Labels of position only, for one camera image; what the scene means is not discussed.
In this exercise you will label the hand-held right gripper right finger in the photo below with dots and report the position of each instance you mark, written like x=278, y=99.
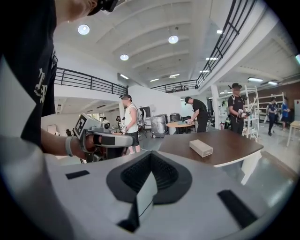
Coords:
x=206, y=187

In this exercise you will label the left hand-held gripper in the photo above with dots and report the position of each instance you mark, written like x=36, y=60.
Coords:
x=87, y=124

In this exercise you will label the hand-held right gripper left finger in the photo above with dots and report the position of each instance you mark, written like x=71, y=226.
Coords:
x=93, y=187

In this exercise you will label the grey cardboard drawer box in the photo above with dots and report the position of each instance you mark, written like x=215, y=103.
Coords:
x=199, y=144

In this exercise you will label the person's left forearm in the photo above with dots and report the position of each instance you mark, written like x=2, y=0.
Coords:
x=54, y=143

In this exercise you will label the person's left hand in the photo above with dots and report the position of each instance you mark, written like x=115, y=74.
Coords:
x=82, y=148

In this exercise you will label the white round backpack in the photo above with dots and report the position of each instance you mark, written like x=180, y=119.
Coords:
x=142, y=116

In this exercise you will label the black monitor on stand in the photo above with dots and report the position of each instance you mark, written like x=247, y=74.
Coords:
x=145, y=110

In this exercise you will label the plastic-wrapped machine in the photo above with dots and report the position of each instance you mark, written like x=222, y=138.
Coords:
x=158, y=124

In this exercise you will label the white light panel on stand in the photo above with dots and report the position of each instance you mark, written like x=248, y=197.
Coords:
x=152, y=109

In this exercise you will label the grey wristband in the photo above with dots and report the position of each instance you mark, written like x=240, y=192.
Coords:
x=69, y=146

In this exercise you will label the dark wooden table white legs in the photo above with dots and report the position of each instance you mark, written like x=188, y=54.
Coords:
x=234, y=145

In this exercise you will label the dark round bin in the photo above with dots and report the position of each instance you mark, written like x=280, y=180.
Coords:
x=174, y=116

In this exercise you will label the round wooden table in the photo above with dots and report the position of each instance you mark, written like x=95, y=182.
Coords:
x=178, y=124

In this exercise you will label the grey-green box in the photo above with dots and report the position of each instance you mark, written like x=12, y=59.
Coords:
x=180, y=122

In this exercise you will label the round ceiling lamp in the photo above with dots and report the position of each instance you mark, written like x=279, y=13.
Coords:
x=83, y=29
x=173, y=39
x=124, y=57

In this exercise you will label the white shelving rack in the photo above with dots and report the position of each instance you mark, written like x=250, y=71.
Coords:
x=255, y=105
x=264, y=103

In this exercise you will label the small light wooden table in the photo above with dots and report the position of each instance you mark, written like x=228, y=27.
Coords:
x=295, y=124

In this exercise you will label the row of ceiling light tubes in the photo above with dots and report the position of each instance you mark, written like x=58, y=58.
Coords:
x=255, y=79

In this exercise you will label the white cabinet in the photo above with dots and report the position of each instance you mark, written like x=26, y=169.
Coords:
x=297, y=110

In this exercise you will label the person's black shirt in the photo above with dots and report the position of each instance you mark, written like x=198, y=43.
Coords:
x=28, y=58

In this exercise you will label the person's head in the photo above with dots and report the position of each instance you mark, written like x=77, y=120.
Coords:
x=75, y=9

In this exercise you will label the black balcony railing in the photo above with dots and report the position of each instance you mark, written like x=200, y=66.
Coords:
x=225, y=30

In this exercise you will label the person's black head camera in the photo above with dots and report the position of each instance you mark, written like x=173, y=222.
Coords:
x=107, y=4

